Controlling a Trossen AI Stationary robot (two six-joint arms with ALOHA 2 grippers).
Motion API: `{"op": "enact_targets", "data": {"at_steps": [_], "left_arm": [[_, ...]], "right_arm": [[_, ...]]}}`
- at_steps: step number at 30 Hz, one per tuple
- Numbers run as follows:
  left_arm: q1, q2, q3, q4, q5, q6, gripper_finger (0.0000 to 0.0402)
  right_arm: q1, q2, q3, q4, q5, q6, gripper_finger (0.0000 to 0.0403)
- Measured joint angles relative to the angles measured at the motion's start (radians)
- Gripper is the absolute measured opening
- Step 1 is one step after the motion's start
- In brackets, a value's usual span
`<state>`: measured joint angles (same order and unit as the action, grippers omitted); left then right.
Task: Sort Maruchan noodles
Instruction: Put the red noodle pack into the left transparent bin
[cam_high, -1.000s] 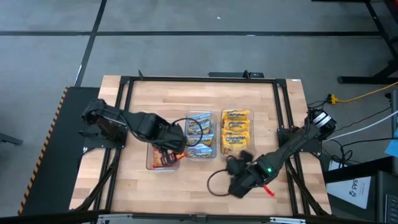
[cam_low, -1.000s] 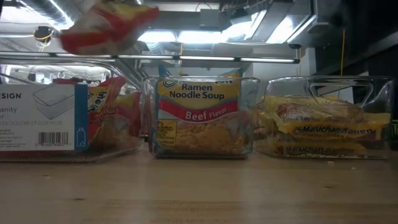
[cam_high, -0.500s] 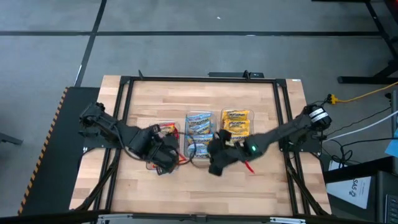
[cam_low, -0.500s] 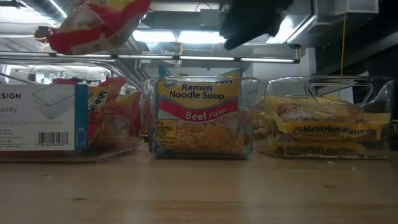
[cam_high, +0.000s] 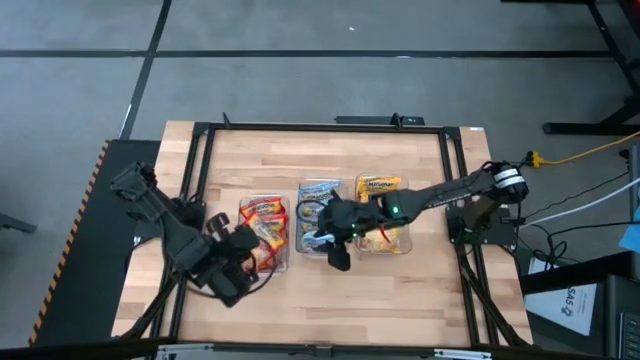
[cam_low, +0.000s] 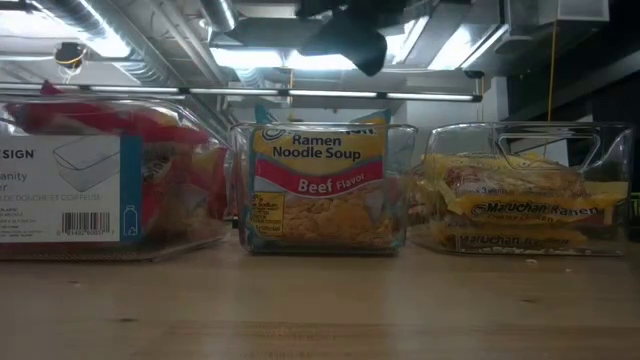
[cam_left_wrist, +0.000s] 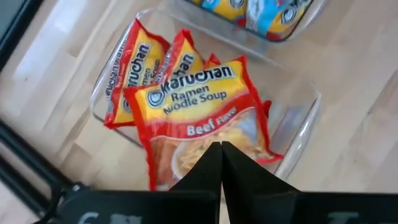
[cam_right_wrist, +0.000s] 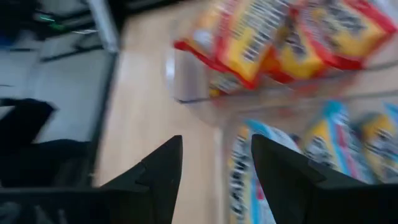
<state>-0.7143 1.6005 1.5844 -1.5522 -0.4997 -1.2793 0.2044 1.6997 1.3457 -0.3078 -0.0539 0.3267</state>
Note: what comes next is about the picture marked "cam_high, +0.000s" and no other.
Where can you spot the black hazard-striped platform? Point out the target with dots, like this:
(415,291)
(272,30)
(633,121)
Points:
(85,280)

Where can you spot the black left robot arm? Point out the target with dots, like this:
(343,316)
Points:
(185,245)

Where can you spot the black equipment case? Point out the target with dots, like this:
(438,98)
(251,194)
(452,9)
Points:
(620,300)

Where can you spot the black furniture foot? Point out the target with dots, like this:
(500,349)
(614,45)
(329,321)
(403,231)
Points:
(17,223)

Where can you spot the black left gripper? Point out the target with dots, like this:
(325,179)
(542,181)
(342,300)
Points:
(227,270)

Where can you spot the black flat bar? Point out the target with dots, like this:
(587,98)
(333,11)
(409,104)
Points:
(370,120)

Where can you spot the black aluminium rig frame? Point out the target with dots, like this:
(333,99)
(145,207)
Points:
(350,128)

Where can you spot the black desk leg frame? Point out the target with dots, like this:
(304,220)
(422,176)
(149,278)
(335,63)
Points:
(590,128)

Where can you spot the blue paper sheet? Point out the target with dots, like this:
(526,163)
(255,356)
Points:
(632,235)

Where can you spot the white printed paper sheet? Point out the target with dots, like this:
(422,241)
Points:
(560,310)

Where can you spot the clear plastic bin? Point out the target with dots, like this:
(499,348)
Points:
(298,225)
(285,255)
(407,245)

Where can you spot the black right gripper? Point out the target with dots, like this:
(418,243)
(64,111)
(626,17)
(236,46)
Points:
(350,215)

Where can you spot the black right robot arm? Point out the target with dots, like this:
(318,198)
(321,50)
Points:
(450,192)

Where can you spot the silver aluminium bracket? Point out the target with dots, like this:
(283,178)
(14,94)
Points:
(462,354)

